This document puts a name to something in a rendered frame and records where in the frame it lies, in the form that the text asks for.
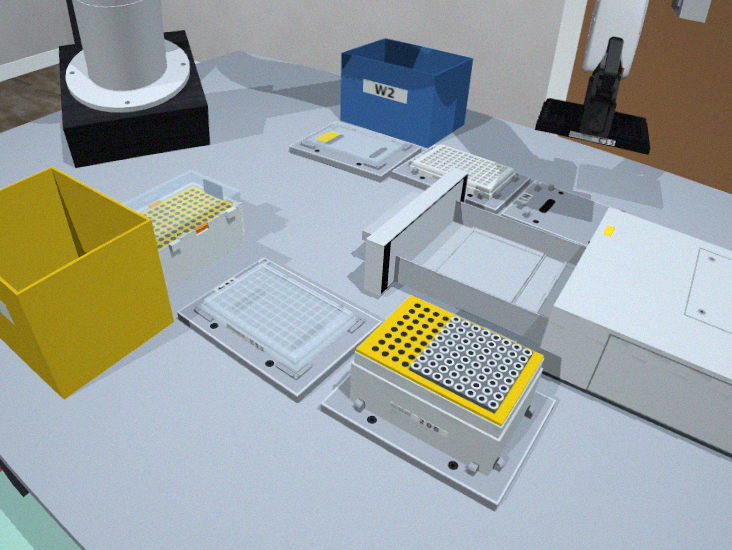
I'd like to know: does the blue open-top bin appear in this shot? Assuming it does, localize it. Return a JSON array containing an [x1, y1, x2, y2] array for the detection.
[[340, 38, 473, 148]]

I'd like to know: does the yellow open-top bin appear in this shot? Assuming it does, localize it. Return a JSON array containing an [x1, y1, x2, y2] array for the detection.
[[0, 167, 174, 400]]

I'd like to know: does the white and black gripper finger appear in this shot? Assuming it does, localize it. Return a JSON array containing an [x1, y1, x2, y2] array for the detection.
[[583, 68, 604, 105], [579, 37, 623, 138]]

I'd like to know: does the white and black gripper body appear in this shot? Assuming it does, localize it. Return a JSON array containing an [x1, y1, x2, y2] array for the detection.
[[582, 0, 649, 80]]

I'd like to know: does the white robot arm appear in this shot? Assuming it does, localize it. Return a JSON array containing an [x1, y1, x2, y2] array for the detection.
[[65, 0, 711, 113]]

